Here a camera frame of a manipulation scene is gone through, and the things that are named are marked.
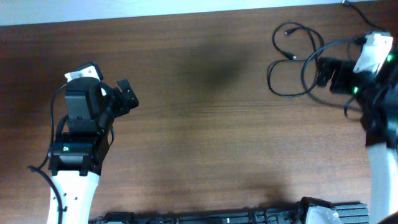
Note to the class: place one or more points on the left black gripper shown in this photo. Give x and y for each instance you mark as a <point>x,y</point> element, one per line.
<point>123,106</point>

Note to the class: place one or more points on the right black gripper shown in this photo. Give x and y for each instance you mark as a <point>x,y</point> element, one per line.
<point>344,70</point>

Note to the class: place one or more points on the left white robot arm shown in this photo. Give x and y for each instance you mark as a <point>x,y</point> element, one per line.
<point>81,144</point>

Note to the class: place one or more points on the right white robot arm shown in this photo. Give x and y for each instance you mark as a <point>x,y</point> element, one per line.
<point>372,82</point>

